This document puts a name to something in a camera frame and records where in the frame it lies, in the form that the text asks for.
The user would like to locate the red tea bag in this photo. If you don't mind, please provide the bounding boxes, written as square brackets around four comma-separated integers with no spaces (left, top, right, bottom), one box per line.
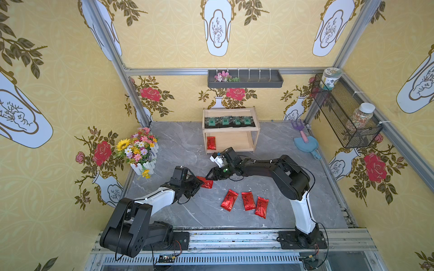
[241,192,256,211]
[255,196,269,219]
[220,189,238,212]
[206,136,217,150]
[197,176,214,189]

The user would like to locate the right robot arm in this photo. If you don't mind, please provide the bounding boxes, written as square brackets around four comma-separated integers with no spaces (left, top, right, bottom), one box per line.
[206,147,321,248]

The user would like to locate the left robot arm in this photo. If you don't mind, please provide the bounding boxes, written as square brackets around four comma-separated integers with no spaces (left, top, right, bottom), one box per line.
[99,166,204,257]

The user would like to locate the wooden two-tier shelf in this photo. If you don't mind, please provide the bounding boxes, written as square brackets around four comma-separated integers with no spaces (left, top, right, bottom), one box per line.
[202,107,261,154]

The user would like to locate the flower bouquet in white planter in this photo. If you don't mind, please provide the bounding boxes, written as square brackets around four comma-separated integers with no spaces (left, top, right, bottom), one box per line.
[115,127,159,178]

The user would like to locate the small circuit board left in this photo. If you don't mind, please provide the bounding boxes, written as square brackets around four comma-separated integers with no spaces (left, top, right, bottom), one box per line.
[158,254,177,265]

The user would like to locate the purple pink toy rake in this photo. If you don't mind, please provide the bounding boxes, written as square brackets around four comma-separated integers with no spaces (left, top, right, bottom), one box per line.
[291,119,309,143]

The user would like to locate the pink flowers in tray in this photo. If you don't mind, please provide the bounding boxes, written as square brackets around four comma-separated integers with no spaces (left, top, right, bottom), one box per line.
[214,71,240,82]

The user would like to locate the small connector right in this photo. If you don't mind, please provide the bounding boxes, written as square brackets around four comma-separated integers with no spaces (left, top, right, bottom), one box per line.
[300,255,319,271]

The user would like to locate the patterned lidded jar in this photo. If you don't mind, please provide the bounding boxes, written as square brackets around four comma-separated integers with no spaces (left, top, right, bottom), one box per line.
[319,67,342,90]

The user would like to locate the glass jar of sprinkles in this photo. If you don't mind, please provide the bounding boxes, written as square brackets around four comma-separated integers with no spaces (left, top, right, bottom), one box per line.
[345,103,376,132]

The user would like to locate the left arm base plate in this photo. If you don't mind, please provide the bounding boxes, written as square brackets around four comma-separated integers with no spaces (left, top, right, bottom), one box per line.
[142,231,190,251]

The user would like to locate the grey wall tray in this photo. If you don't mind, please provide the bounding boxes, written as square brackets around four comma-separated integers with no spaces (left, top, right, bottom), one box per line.
[208,68,284,89]

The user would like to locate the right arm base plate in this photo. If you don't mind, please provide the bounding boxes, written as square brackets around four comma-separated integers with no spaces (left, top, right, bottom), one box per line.
[276,230,328,250]

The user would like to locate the black wire wall basket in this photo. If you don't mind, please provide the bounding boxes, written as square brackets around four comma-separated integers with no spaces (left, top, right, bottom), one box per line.
[311,74,383,149]

